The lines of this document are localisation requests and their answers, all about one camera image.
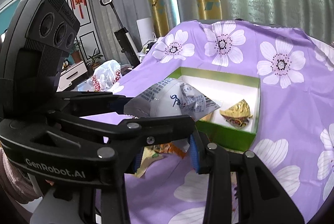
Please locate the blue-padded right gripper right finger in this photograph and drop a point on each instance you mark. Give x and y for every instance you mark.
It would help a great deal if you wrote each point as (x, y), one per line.
(240, 186)

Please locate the white plastic bag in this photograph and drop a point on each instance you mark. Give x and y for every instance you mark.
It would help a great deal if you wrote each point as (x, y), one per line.
(103, 78)

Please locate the gold brown snack packet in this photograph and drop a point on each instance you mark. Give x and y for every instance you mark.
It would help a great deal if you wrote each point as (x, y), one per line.
(238, 115)

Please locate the white tv cabinet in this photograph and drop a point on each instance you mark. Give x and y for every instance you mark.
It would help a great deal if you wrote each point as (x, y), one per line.
(70, 75)

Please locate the yellow cracker packet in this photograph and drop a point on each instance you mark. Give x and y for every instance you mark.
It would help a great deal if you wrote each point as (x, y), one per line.
(149, 156)

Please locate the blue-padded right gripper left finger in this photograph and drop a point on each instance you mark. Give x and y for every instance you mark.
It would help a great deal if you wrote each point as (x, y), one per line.
(73, 197)

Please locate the green cardboard box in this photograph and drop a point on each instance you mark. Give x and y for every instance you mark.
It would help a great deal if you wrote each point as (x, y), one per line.
(226, 90)

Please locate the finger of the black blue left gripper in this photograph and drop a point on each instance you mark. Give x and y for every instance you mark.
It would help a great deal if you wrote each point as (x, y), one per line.
(89, 103)

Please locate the black upright vacuum cleaner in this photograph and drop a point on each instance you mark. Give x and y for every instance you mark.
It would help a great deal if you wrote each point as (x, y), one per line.
(124, 38)

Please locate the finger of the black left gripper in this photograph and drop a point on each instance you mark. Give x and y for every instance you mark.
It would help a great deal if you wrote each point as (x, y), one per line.
(122, 141)

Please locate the purple floral tablecloth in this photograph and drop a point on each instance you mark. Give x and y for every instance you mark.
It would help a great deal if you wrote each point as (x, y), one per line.
(295, 71)

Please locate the white snack packet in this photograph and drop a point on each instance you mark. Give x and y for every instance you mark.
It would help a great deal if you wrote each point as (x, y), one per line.
(170, 97)

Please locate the red beige snack packet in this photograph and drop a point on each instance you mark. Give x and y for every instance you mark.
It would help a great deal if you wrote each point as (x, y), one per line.
(235, 213)

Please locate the potted plant terracotta pot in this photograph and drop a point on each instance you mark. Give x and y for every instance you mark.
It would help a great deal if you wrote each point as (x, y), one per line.
(75, 52)

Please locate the orange brown crumpled packet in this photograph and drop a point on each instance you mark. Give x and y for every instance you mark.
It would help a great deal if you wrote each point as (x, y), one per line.
(168, 148)

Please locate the small green potted plant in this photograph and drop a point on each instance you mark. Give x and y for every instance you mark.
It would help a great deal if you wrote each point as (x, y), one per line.
(94, 60)

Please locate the white air purifier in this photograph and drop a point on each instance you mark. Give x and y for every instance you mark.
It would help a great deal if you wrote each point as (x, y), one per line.
(146, 30)

